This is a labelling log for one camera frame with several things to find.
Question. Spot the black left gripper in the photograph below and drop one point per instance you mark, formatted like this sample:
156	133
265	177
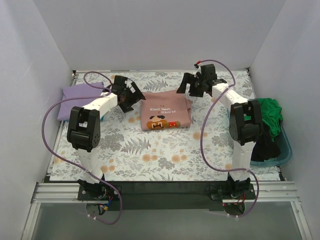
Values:
128	96

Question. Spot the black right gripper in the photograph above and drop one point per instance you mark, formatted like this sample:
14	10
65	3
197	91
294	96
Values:
195	83

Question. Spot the pink t-shirt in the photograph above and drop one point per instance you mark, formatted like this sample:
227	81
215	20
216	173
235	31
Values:
165	110

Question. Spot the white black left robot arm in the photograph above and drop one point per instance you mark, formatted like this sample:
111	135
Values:
84	128

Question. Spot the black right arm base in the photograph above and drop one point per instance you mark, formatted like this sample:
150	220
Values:
230	189

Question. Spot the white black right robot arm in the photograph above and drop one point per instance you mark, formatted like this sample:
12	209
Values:
245	118

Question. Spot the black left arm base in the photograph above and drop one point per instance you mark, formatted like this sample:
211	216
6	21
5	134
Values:
96	192

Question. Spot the folded teal t-shirt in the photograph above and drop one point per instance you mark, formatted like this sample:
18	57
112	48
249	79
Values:
101	119

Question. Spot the folded purple t-shirt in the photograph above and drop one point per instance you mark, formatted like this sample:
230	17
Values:
77	91

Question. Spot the green t-shirt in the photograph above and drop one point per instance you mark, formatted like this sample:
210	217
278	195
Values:
271	113

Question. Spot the black t-shirt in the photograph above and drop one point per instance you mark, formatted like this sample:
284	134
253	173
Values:
265	148

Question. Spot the blue plastic bin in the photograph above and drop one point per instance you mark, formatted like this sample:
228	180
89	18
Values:
283	143

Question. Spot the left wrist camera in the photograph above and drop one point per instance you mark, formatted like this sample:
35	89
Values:
120	83

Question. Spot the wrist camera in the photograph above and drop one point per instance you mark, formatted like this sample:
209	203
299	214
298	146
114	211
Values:
205	71
120	83

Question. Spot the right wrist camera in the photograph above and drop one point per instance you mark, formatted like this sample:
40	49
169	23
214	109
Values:
205	71

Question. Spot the aluminium frame rail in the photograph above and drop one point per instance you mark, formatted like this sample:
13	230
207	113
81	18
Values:
165	210

